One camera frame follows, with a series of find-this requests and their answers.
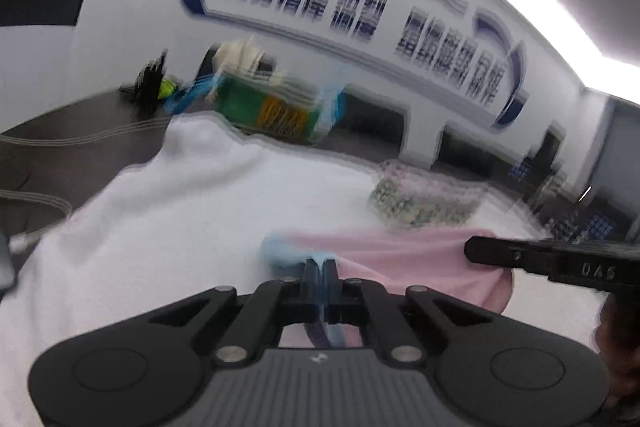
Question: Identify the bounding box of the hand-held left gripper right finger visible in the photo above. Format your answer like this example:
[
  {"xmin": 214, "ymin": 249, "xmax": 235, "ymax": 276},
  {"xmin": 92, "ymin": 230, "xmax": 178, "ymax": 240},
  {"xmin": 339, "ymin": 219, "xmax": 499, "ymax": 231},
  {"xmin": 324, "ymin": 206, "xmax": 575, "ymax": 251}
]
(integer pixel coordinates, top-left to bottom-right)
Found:
[{"xmin": 323, "ymin": 259, "xmax": 496, "ymax": 366}]

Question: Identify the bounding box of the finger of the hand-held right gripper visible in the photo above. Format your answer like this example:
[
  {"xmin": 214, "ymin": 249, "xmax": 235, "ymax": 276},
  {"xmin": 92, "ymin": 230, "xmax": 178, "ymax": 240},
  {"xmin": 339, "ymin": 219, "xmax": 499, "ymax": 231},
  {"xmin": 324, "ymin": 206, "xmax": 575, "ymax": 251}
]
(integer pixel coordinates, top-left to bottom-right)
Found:
[{"xmin": 464, "ymin": 234, "xmax": 552, "ymax": 278}]

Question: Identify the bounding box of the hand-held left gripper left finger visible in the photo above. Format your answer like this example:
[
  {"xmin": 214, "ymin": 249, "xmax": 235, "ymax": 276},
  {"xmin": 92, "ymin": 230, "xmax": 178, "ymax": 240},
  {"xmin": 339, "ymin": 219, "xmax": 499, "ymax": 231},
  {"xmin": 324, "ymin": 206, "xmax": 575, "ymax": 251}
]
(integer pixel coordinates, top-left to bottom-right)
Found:
[{"xmin": 147, "ymin": 259, "xmax": 324, "ymax": 366}]

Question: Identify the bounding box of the blue and pink garment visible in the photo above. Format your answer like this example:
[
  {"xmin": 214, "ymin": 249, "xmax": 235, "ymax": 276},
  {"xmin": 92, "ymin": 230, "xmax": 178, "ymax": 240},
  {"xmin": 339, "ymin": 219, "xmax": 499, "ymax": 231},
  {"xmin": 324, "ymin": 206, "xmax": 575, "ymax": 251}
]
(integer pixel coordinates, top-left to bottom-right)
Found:
[{"xmin": 260, "ymin": 227, "xmax": 516, "ymax": 349}]

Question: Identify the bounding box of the folded green floral garment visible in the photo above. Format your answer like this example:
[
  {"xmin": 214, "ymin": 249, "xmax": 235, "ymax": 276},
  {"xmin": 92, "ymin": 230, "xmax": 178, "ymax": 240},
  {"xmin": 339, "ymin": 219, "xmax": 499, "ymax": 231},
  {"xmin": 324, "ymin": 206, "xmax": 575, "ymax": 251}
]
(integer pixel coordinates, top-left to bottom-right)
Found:
[{"xmin": 369, "ymin": 182, "xmax": 482, "ymax": 229}]

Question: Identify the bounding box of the folded pink floral garment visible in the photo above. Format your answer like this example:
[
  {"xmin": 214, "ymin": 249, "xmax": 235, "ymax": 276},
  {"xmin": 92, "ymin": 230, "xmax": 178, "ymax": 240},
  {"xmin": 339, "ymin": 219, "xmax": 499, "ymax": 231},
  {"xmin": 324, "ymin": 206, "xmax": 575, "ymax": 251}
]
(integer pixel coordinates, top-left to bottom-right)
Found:
[{"xmin": 379, "ymin": 161, "xmax": 487, "ymax": 200}]

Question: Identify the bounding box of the white towel blanket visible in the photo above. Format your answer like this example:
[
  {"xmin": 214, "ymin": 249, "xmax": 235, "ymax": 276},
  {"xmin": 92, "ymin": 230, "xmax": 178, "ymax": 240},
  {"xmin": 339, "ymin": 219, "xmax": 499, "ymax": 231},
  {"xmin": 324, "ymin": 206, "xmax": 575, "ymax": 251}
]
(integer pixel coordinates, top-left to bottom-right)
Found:
[{"xmin": 0, "ymin": 113, "xmax": 618, "ymax": 427}]

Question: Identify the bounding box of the green zip bag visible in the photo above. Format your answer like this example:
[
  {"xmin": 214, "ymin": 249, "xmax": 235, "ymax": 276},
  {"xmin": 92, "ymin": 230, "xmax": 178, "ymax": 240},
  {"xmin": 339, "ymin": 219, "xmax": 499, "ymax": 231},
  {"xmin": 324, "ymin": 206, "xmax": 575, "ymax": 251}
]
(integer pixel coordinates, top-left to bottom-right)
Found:
[{"xmin": 165, "ymin": 57, "xmax": 348, "ymax": 144}]

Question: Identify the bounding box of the cream cloth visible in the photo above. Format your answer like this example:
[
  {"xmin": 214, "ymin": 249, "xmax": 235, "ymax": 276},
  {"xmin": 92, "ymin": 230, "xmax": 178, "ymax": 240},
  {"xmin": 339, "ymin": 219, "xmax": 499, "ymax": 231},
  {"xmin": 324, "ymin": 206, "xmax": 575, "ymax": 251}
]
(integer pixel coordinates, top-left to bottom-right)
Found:
[{"xmin": 212, "ymin": 37, "xmax": 287, "ymax": 84}]

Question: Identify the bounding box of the white cable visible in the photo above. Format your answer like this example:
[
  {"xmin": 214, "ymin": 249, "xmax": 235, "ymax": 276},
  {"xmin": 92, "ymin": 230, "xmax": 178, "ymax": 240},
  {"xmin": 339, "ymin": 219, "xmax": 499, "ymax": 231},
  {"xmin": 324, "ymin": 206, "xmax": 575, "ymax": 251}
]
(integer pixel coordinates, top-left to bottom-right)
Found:
[
  {"xmin": 0, "ymin": 188, "xmax": 75, "ymax": 254},
  {"xmin": 0, "ymin": 116, "xmax": 173, "ymax": 146}
]

